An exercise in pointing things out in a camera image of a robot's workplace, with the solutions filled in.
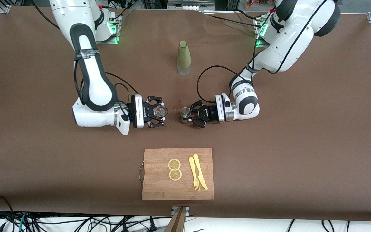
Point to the brown table cover sheet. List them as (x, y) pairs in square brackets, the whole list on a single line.
[(43, 154)]

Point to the yellow plastic knife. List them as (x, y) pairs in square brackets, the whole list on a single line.
[(197, 164)]

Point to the metal bracket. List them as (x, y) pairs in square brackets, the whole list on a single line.
[(187, 210)]

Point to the wooden beam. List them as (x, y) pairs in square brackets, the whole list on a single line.
[(176, 222)]

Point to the small clear glass shaker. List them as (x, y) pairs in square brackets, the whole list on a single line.
[(160, 111)]

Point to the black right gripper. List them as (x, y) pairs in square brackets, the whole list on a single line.
[(148, 111)]

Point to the orange patterned object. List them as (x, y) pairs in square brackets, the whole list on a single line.
[(258, 3)]

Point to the lemon slice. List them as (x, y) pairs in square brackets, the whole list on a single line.
[(175, 174), (174, 164)]

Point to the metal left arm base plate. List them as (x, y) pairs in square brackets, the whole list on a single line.
[(259, 43)]

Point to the steel jigger measuring cup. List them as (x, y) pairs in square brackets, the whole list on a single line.
[(185, 112)]

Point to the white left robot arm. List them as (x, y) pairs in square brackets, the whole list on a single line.
[(288, 42)]

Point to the wooden cutting board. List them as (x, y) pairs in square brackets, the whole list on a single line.
[(159, 187)]

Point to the grey device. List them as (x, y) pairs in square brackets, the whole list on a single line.
[(190, 4)]

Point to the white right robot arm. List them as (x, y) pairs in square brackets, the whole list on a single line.
[(95, 83)]

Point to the yellow plastic fork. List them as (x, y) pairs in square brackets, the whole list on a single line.
[(192, 167)]

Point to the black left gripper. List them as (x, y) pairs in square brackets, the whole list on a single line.
[(208, 113)]

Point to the green sleeved glass bottle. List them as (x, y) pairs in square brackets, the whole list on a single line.
[(183, 56)]

